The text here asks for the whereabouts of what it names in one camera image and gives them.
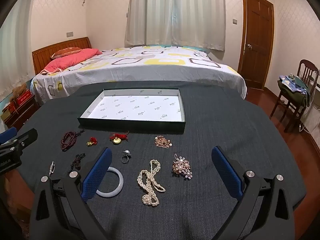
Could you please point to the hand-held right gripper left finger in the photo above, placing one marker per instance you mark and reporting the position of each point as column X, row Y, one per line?
column 97, row 175

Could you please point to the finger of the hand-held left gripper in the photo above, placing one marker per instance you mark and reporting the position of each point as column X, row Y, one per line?
column 7, row 133
column 26, row 136

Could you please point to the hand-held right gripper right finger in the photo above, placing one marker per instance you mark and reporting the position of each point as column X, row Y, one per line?
column 225, row 172

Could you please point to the white jade bangle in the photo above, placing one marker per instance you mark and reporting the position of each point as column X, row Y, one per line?
column 120, row 180

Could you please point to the dark red bead mala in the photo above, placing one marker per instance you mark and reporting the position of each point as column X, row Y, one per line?
column 65, row 142

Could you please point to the small silver pendant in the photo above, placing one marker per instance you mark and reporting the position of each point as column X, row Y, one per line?
column 52, row 168

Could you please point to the large flower pearl brooch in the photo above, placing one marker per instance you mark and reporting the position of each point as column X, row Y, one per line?
column 182, row 167

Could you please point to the green shallow box tray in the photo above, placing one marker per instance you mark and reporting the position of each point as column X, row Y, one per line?
column 137, row 107

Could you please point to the wooden nightstand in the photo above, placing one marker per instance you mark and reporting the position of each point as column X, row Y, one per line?
column 20, row 116

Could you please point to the red box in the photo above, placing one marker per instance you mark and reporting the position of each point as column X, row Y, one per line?
column 23, row 99

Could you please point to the brown teddy bear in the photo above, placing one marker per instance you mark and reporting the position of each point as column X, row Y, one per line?
column 19, row 90

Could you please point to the dark grey tablecloth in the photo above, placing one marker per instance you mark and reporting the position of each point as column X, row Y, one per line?
column 225, row 120

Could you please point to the small rose gold brooch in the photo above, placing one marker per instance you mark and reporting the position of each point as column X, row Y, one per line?
column 162, row 142

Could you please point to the wooden headboard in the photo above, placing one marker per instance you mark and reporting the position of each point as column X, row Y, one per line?
column 50, row 50

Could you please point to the pink pillow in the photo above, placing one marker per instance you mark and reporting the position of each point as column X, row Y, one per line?
column 75, row 60

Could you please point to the brown pillow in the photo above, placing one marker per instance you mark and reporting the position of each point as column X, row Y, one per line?
column 66, row 52

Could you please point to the green garment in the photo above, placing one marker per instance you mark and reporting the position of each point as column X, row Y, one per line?
column 292, row 95

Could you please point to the white appliance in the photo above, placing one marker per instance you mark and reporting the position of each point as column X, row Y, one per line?
column 313, row 110

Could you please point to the blue patterned cloth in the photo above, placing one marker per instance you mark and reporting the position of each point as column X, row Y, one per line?
column 290, row 81

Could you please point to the bed with patterned sheet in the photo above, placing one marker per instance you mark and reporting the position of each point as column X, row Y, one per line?
column 150, row 67

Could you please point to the wooden chair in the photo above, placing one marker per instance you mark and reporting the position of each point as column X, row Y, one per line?
column 308, row 67

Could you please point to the wooden door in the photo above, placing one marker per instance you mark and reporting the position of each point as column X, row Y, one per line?
column 257, row 30

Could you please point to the white curtain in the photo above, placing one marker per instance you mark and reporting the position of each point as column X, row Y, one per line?
column 175, row 12

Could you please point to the wall outlet plate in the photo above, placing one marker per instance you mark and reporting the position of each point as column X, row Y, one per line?
column 70, row 34

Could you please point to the light switch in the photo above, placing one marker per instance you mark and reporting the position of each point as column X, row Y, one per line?
column 234, row 21

